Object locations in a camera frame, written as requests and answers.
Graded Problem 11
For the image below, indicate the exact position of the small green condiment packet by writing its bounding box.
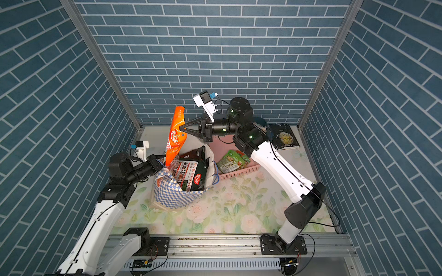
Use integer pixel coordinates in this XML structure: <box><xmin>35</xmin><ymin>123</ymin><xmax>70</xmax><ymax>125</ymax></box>
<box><xmin>217</xmin><ymin>149</ymin><xmax>250</xmax><ymax>174</ymax></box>

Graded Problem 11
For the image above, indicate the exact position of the aluminium corner post right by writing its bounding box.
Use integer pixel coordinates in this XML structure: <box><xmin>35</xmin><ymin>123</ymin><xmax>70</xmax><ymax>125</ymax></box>
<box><xmin>298</xmin><ymin>0</ymin><xmax>364</xmax><ymax>132</ymax></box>

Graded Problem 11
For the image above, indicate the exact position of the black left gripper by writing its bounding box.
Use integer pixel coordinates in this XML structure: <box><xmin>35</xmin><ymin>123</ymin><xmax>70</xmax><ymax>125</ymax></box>
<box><xmin>125</xmin><ymin>153</ymin><xmax>172</xmax><ymax>185</ymax></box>

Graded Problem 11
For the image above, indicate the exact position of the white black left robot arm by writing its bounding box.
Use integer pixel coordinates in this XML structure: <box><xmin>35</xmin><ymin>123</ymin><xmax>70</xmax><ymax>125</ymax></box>
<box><xmin>54</xmin><ymin>152</ymin><xmax>163</xmax><ymax>276</ymax></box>

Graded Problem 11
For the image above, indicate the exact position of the pink perforated plastic basket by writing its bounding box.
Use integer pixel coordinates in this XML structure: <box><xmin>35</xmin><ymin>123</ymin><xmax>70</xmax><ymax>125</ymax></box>
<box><xmin>209</xmin><ymin>135</ymin><xmax>260</xmax><ymax>180</ymax></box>

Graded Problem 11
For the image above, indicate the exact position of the blue checkered paper bag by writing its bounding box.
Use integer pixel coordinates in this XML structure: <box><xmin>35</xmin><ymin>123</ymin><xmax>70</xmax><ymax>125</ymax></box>
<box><xmin>151</xmin><ymin>136</ymin><xmax>220</xmax><ymax>211</ymax></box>

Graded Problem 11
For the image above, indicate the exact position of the dark green fish condiment packet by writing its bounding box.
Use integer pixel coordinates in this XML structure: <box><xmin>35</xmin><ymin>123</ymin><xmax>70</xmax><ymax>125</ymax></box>
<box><xmin>171</xmin><ymin>161</ymin><xmax>208</xmax><ymax>192</ymax></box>

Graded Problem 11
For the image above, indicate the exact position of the black book with yellow picture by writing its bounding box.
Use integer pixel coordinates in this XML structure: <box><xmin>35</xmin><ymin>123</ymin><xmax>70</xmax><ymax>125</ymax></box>
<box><xmin>268</xmin><ymin>124</ymin><xmax>300</xmax><ymax>150</ymax></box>

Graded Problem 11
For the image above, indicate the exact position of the dark teal storage bin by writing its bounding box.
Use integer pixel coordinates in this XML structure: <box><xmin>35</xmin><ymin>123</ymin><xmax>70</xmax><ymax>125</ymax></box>
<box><xmin>253</xmin><ymin>117</ymin><xmax>268</xmax><ymax>128</ymax></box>

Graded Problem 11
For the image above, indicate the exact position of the aluminium corner post left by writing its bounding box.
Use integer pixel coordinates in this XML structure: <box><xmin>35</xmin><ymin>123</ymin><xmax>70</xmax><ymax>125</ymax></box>
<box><xmin>60</xmin><ymin>0</ymin><xmax>142</xmax><ymax>132</ymax></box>

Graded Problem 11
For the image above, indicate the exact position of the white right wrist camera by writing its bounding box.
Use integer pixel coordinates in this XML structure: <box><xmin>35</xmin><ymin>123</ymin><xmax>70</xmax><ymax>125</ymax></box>
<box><xmin>193</xmin><ymin>91</ymin><xmax>218</xmax><ymax>123</ymax></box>

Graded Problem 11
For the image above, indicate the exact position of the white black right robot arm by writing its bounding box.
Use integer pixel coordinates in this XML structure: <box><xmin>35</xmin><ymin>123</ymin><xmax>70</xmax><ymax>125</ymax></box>
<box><xmin>180</xmin><ymin>92</ymin><xmax>326</xmax><ymax>251</ymax></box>

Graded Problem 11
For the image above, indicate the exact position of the floral table mat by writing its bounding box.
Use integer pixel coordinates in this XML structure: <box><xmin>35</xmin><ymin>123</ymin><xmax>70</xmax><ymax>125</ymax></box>
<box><xmin>110</xmin><ymin>148</ymin><xmax>336</xmax><ymax>235</ymax></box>

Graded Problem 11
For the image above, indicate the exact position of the black red condiment packet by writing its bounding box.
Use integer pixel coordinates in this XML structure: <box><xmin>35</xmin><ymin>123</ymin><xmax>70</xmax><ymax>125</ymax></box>
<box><xmin>179</xmin><ymin>146</ymin><xmax>207</xmax><ymax>162</ymax></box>

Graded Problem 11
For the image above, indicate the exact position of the orange condiment packet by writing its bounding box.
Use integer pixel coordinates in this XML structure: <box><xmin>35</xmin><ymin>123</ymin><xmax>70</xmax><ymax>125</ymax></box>
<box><xmin>165</xmin><ymin>106</ymin><xmax>187</xmax><ymax>167</ymax></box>

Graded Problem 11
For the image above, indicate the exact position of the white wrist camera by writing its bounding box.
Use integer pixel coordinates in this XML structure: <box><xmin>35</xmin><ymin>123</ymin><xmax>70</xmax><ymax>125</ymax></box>
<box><xmin>130</xmin><ymin>140</ymin><xmax>149</xmax><ymax>162</ymax></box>
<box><xmin>193</xmin><ymin>91</ymin><xmax>218</xmax><ymax>123</ymax></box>

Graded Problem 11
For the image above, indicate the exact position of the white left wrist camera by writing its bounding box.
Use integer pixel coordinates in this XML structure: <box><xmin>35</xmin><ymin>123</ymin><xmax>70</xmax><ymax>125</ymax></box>
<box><xmin>130</xmin><ymin>140</ymin><xmax>149</xmax><ymax>162</ymax></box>

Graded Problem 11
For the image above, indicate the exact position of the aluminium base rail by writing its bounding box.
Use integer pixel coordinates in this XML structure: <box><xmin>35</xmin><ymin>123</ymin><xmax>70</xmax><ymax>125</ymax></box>
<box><xmin>115</xmin><ymin>233</ymin><xmax>365</xmax><ymax>276</ymax></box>

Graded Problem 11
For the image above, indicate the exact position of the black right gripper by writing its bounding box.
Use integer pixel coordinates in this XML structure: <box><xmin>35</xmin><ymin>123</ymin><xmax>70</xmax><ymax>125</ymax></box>
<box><xmin>183</xmin><ymin>116</ymin><xmax>242</xmax><ymax>146</ymax></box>

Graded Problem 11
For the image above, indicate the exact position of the aluminium corner post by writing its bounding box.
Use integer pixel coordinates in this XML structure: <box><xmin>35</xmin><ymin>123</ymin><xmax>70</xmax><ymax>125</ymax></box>
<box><xmin>60</xmin><ymin>0</ymin><xmax>142</xmax><ymax>132</ymax></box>
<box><xmin>298</xmin><ymin>0</ymin><xmax>364</xmax><ymax>132</ymax></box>

